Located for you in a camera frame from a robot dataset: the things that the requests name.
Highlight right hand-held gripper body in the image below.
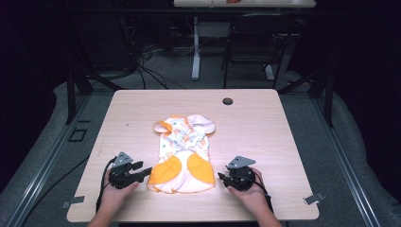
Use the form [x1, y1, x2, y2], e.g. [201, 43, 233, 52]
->
[225, 155, 256, 192]

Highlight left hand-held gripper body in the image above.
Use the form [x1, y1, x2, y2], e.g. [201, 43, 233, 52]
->
[108, 151, 143, 190]

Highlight orange and white baby romper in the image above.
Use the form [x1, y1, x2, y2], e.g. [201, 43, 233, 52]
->
[147, 113, 218, 195]

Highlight person's left hand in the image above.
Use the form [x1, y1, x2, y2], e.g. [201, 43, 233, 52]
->
[99, 167, 140, 211]

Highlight person's right hand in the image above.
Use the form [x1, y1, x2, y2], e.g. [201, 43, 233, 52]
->
[226, 166, 270, 213]

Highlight grey tape strip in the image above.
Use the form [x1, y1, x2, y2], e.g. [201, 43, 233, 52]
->
[303, 191, 326, 205]
[60, 195, 86, 210]

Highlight black metal stand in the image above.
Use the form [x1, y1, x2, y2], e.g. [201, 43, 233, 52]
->
[63, 61, 125, 125]
[276, 61, 336, 129]

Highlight white table foot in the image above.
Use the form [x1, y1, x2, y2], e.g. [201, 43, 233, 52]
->
[263, 63, 276, 81]

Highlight black folding chair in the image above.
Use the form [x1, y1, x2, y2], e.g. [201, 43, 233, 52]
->
[219, 12, 300, 90]

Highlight white table leg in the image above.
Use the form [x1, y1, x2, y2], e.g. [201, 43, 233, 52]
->
[191, 15, 202, 81]

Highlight left hand-held gripper black cable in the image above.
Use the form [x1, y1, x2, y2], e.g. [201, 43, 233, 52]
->
[95, 156, 118, 214]

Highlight hand-held gripper black cable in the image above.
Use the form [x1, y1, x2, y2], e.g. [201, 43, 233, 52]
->
[251, 169, 275, 213]
[95, 156, 118, 214]

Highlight right hand-held gripper black cable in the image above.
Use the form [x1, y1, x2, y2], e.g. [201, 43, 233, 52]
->
[251, 169, 275, 213]

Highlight black floor cable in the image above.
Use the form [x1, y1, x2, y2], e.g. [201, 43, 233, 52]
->
[20, 153, 92, 227]

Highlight aluminium floor rail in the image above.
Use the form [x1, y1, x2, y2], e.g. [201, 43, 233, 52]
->
[5, 94, 93, 227]
[309, 94, 383, 227]

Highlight bundle of floor cables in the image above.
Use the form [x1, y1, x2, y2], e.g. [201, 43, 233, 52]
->
[124, 18, 187, 91]

